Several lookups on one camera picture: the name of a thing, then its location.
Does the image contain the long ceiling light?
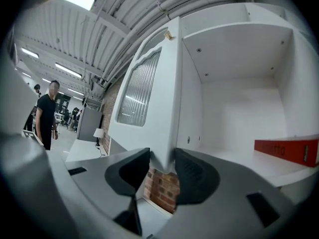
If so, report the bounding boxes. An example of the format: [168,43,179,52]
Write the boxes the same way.
[54,62,83,79]
[20,47,40,59]
[66,87,85,96]
[59,0,96,11]

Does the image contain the white shade table lamp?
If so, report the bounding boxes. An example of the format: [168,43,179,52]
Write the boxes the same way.
[93,128,104,147]

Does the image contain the grey metal cabinet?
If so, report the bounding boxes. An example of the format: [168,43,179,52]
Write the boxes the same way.
[75,107,103,142]

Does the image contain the black lamp cable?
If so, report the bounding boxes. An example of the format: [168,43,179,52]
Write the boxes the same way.
[96,145,108,158]

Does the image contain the white table top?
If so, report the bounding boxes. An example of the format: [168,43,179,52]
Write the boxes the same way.
[64,139,110,163]

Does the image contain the white wall cabinet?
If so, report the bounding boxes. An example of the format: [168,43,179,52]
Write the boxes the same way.
[136,1,319,236]

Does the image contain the bundle of white ceiling pipes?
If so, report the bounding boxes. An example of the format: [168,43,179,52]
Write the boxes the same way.
[98,0,253,86]

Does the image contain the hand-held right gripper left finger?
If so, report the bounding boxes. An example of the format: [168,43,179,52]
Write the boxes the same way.
[104,147,151,236]

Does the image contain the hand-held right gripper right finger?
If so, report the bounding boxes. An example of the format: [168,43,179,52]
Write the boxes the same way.
[173,147,221,215]

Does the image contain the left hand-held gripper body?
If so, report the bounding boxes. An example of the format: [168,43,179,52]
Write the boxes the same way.
[21,130,43,147]

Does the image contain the red book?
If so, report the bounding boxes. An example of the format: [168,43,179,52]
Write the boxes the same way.
[254,138,319,168]

